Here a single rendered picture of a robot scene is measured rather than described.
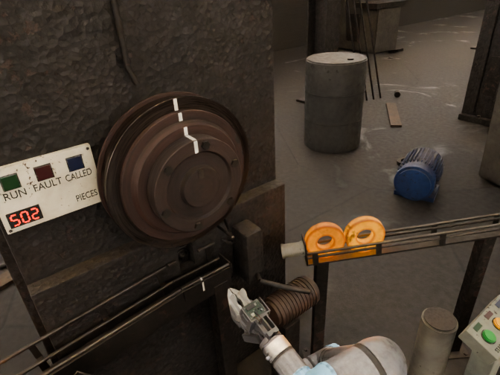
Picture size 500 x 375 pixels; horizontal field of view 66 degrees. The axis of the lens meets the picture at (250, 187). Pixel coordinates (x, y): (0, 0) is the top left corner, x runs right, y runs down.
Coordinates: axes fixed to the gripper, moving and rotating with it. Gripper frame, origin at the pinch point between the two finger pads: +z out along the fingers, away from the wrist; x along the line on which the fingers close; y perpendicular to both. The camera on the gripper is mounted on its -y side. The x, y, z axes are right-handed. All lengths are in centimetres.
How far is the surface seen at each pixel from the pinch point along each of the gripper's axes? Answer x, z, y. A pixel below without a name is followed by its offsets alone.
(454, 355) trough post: -96, -58, -59
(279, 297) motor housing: -24.2, -2.2, -22.2
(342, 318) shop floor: -74, -12, -75
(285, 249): -32.7, 8.2, -9.2
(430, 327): -56, -44, -11
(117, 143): 19, 31, 45
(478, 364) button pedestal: -61, -62, -13
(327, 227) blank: -45.7, 2.5, 2.3
